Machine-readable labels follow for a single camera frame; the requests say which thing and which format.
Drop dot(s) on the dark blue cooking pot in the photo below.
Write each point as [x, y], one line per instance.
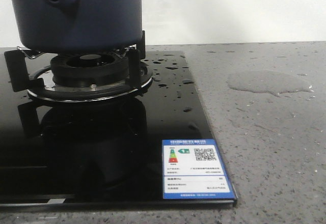
[67, 26]

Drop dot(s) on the black gas burner head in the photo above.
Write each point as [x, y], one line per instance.
[83, 70]

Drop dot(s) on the black pot support grate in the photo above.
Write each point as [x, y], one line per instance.
[40, 85]

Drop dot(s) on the black glass gas stove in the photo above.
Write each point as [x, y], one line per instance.
[100, 154]

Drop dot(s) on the blue energy rating label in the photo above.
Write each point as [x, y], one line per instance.
[193, 169]

